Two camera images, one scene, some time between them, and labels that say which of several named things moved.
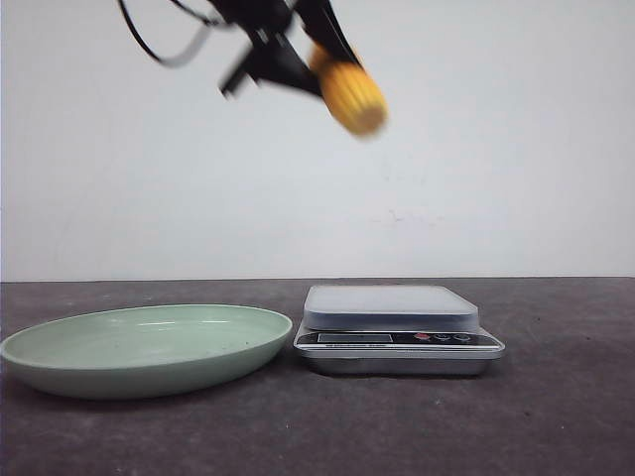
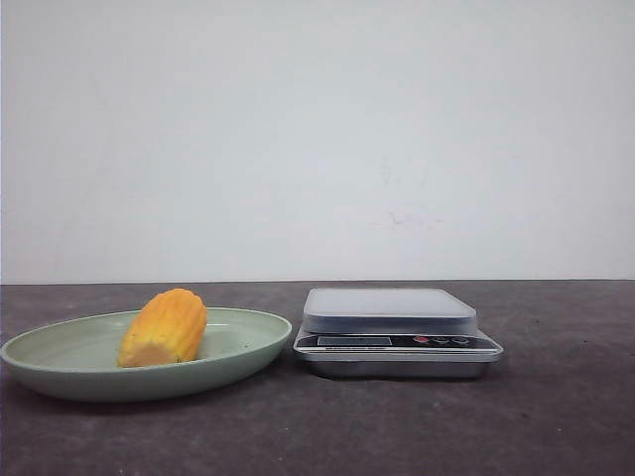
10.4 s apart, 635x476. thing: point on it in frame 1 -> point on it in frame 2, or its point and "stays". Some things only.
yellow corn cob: [349, 92] -> [168, 328]
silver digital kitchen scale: [395, 330] stays
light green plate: [138, 350] stays
